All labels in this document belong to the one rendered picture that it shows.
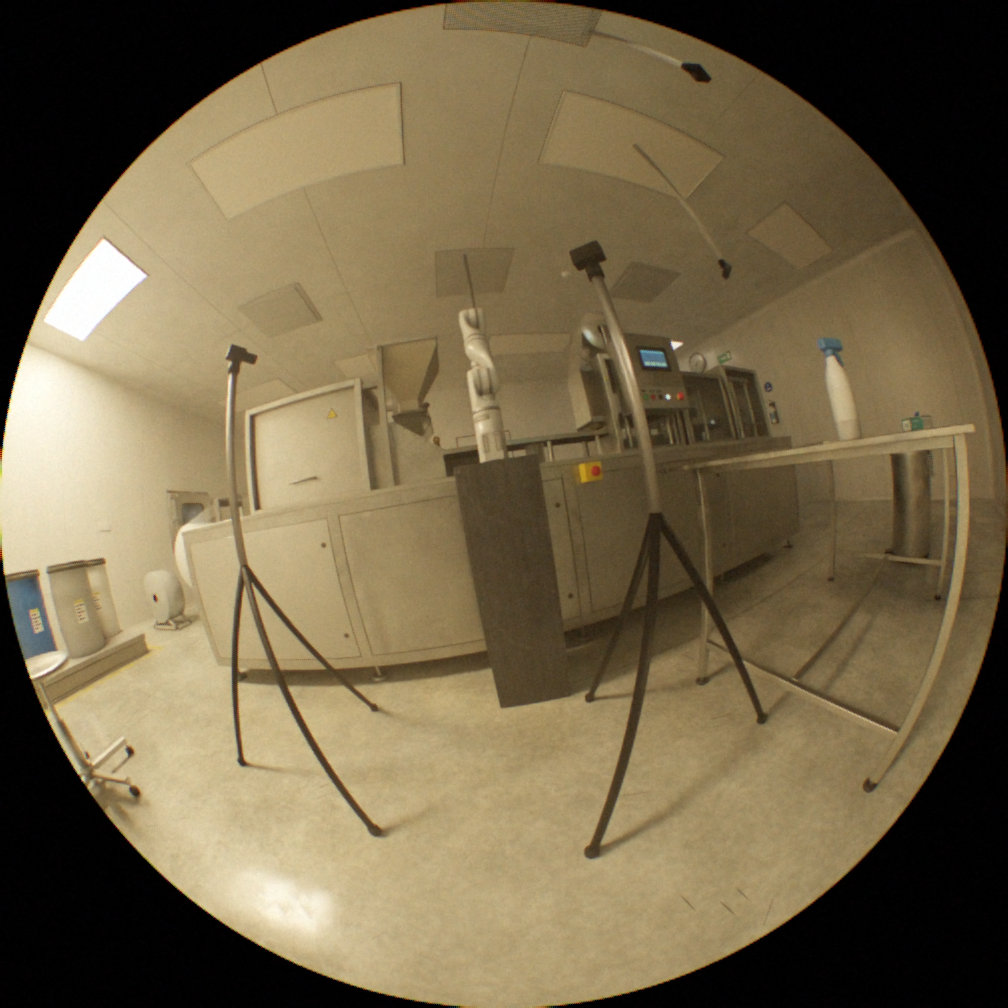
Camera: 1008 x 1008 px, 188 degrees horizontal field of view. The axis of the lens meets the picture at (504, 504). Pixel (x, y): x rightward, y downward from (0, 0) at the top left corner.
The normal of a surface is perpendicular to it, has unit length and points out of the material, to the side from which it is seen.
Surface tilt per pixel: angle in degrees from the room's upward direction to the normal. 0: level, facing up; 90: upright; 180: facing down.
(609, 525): 90
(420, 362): 114
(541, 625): 90
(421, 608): 90
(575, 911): 0
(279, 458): 90
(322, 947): 0
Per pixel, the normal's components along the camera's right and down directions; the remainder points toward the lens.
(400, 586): 0.16, 0.00
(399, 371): 0.22, 0.40
